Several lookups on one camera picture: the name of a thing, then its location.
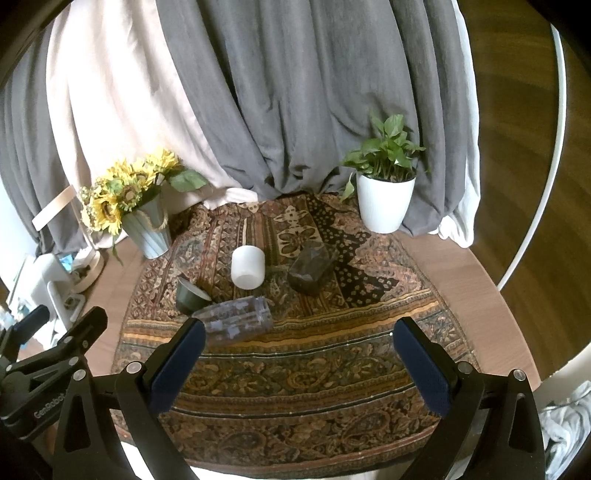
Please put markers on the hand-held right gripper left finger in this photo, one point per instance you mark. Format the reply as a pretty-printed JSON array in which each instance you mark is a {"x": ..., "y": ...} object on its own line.
[{"x": 178, "y": 364}]

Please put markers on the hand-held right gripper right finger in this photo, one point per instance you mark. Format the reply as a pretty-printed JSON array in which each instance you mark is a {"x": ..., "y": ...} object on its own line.
[{"x": 422, "y": 369}]

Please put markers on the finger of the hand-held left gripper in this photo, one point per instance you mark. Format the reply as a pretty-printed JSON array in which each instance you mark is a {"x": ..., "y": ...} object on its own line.
[
  {"x": 87, "y": 323},
  {"x": 32, "y": 318}
]

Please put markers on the clear plastic cup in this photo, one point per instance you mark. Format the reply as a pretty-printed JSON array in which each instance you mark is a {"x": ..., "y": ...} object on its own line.
[{"x": 235, "y": 321}]

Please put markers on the white cup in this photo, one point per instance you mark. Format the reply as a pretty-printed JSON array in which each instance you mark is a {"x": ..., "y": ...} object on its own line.
[{"x": 247, "y": 270}]

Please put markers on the dark faceted glass cup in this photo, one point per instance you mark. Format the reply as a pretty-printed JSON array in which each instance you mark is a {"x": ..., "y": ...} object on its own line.
[{"x": 311, "y": 270}]

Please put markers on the white appliance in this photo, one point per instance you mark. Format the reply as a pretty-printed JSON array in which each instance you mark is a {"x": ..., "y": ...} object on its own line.
[{"x": 48, "y": 281}]

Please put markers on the dark green bowl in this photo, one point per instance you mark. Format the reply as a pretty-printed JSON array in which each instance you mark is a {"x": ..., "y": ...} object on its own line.
[{"x": 188, "y": 299}]

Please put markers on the sunflower bouquet in ribbed pot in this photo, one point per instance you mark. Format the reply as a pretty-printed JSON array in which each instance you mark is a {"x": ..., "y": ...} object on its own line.
[{"x": 145, "y": 226}]

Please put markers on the patterned brown table cloth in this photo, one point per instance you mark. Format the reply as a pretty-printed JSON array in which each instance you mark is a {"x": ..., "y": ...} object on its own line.
[{"x": 300, "y": 369}]

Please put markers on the crumpled white cloth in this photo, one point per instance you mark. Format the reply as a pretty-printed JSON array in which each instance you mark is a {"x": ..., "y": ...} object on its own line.
[{"x": 565, "y": 429}]

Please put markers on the narrow grey curtain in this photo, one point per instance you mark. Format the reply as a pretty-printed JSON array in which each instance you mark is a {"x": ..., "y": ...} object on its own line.
[{"x": 27, "y": 161}]

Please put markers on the green plant in white pot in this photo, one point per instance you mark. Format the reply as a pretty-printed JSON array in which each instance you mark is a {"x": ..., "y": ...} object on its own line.
[{"x": 385, "y": 203}]

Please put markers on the beige curtain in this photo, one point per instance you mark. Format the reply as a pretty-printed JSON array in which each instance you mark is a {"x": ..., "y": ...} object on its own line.
[{"x": 120, "y": 101}]

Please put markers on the white hoop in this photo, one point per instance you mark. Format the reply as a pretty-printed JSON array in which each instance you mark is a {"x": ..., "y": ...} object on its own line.
[{"x": 556, "y": 138}]

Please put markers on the wide grey curtain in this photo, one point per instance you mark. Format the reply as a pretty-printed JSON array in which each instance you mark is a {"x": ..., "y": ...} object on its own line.
[{"x": 300, "y": 101}]

